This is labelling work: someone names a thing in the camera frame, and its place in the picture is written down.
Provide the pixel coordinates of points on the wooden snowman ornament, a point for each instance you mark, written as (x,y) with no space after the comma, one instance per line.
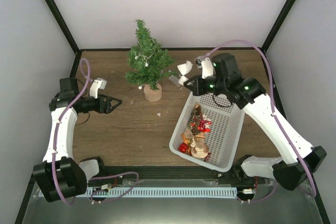
(199,148)

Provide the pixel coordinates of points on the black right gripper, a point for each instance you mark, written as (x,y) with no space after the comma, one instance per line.
(197,90)

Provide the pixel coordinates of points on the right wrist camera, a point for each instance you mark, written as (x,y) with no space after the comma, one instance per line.
(206,66)

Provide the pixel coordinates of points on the clear battery box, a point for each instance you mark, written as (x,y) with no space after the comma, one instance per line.
(176,81)

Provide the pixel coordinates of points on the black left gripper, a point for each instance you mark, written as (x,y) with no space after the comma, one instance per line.
(107,109)

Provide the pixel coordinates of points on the light blue cable duct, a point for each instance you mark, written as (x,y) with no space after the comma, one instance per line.
(166,192)

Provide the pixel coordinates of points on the white perforated plastic basket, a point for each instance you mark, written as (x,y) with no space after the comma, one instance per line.
(222,140)

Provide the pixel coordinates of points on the white ribbon bow ornament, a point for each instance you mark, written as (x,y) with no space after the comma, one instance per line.
(184,69)

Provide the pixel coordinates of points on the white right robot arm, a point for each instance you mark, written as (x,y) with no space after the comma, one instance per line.
(298,158)

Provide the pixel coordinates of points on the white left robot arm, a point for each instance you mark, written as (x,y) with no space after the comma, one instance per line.
(59,176)

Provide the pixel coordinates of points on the small green christmas tree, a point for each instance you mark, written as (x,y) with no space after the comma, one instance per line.
(149,63)

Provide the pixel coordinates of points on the red foil gift ornament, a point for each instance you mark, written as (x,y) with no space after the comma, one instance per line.
(183,148)

